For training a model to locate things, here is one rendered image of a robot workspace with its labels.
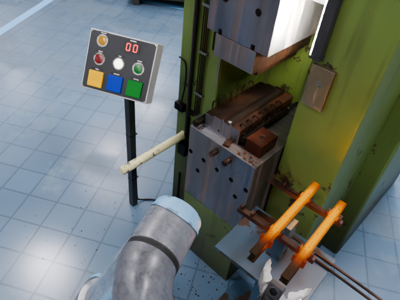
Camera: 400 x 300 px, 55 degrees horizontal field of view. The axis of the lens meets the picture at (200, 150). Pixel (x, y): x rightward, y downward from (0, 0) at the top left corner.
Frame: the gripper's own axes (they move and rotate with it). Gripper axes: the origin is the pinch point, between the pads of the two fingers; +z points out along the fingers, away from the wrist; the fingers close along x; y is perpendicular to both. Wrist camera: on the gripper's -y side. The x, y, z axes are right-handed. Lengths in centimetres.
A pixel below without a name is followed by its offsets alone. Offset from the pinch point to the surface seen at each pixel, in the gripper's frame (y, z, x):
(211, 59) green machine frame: -19, 57, -82
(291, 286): 26.4, 13.3, 0.1
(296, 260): -1.2, 3.9, -0.8
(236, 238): 26.4, 15.8, -28.0
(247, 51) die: -40, 41, -54
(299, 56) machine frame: -21, 89, -54
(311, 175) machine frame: 9, 53, -18
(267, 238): -1.9, 3.9, -11.9
